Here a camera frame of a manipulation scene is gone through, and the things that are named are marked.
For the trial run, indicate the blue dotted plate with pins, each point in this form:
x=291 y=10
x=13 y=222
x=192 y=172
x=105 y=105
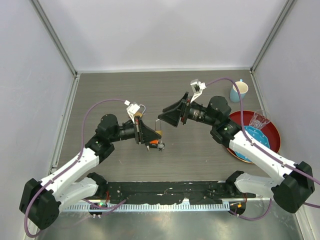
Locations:
x=257 y=135

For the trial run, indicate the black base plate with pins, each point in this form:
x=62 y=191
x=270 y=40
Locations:
x=168 y=192

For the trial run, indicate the red round tray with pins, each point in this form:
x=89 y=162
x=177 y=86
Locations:
x=269 y=130

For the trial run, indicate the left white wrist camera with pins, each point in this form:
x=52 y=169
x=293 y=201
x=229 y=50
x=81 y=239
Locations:
x=132 y=110

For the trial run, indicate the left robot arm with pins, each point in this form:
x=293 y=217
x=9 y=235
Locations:
x=43 y=200

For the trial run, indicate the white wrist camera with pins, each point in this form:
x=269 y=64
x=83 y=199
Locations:
x=132 y=110
x=197 y=88

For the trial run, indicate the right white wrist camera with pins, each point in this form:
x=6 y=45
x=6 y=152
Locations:
x=197 y=88

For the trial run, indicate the orange black padlock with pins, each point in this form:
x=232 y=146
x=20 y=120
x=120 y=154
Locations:
x=154 y=144

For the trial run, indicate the large brass padlock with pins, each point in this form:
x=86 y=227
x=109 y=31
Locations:
x=141 y=110

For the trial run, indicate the white slotted cable duct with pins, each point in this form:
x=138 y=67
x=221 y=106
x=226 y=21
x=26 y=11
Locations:
x=185 y=206

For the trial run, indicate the light blue mug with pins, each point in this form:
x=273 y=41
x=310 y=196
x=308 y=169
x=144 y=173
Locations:
x=238 y=91

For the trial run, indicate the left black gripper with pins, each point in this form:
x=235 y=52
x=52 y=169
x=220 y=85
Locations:
x=143 y=133

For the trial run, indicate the small brass padlock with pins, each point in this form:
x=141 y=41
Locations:
x=158 y=127

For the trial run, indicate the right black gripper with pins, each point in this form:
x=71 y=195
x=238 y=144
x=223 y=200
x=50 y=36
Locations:
x=172 y=114

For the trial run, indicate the clear drinking glass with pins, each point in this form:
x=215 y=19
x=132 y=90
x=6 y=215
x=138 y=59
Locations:
x=260 y=119

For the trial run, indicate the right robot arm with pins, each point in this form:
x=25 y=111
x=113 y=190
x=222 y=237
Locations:
x=288 y=183

